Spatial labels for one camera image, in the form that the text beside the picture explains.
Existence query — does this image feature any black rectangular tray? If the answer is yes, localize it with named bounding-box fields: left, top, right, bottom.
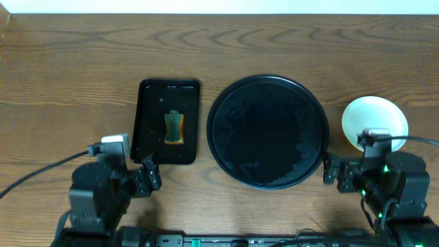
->
left=130, top=78, right=200, bottom=165

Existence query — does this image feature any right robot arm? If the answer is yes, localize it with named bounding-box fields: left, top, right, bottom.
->
left=323, top=152, right=438, bottom=246

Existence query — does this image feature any black round tray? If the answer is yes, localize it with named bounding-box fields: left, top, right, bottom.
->
left=206, top=75, right=329, bottom=190

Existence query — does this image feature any orange green scrub sponge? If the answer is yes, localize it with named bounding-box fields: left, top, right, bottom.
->
left=164, top=110, right=185, bottom=145

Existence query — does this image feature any light blue plate top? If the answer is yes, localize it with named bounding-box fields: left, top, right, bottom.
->
left=342, top=96, right=409, bottom=152

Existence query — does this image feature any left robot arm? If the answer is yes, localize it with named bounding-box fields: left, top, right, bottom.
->
left=51, top=154, right=161, bottom=247

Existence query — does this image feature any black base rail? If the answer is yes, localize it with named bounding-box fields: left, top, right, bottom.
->
left=118, top=233, right=380, bottom=247

